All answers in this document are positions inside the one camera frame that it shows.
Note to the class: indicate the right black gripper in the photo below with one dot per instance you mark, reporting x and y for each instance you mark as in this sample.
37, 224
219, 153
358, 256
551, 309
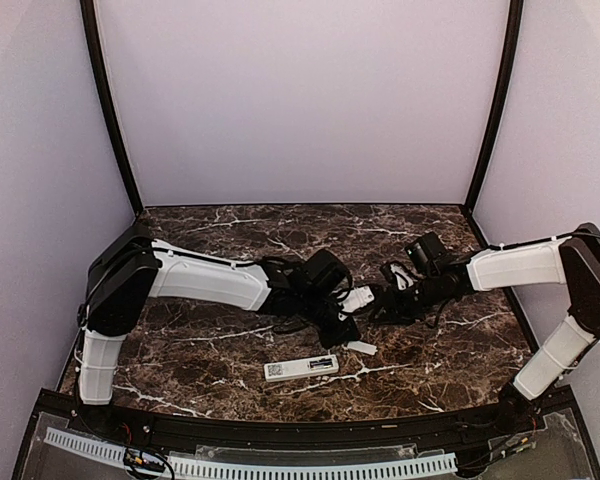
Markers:
395, 312

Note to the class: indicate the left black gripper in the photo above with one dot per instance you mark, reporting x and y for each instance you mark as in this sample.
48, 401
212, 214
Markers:
346, 332

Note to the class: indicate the white battery cover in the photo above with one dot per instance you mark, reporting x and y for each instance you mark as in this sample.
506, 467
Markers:
362, 347

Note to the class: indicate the white remote control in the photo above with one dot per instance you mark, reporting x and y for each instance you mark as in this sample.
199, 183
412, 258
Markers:
295, 369

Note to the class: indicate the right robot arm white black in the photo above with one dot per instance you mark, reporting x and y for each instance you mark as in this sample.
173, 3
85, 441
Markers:
556, 274

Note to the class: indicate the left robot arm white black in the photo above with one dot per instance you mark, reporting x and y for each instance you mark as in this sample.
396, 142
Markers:
136, 267

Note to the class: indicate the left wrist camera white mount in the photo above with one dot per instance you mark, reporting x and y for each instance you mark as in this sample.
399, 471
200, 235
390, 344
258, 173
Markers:
357, 300

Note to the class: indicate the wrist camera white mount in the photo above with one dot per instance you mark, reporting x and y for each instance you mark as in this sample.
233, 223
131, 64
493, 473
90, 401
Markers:
398, 276
357, 300

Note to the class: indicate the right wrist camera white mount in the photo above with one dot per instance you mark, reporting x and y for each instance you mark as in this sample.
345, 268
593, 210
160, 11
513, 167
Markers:
398, 276

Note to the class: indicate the black front rail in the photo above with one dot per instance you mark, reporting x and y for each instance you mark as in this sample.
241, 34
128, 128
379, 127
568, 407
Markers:
141, 428

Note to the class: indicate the right black frame post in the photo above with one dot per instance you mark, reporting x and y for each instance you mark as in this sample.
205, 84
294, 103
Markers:
506, 65

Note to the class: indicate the black frame post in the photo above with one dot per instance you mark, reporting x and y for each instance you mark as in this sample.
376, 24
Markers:
506, 65
108, 109

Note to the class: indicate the left black frame post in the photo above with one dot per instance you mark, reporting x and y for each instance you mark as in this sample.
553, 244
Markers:
108, 109

